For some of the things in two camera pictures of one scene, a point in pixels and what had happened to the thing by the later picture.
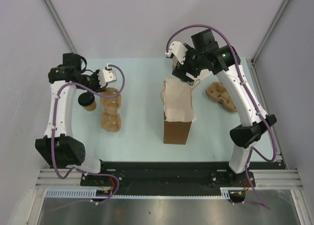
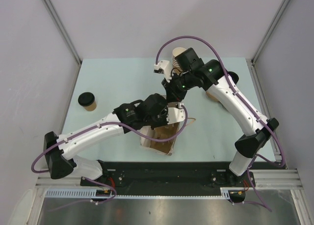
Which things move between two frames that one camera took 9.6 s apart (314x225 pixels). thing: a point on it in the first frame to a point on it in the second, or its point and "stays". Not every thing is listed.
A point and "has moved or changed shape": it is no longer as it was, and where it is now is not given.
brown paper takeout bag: (177, 97) has moved or changed shape
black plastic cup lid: (86, 99) stays
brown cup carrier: (111, 119) to (161, 132)
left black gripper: (98, 89) to (164, 121)
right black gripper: (181, 70) to (172, 95)
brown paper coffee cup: (91, 107) stays
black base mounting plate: (166, 178) stays
